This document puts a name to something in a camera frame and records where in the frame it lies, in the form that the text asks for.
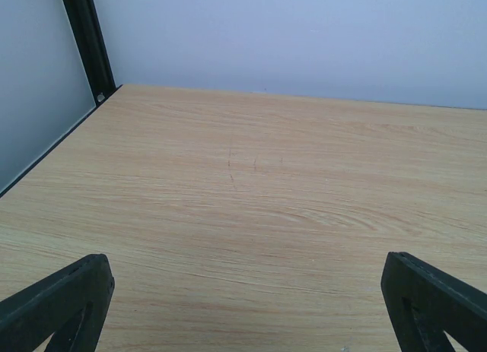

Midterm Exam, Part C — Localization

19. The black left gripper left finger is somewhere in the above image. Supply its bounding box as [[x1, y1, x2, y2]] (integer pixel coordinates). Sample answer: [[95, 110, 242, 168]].
[[1, 254, 115, 351]]

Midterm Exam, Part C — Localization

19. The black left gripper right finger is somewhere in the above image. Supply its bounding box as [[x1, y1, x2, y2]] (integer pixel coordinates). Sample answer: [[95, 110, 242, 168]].
[[380, 252, 486, 351]]

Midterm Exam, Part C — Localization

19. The black left frame post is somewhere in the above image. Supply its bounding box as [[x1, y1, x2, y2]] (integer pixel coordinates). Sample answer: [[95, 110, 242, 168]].
[[62, 0, 117, 106]]

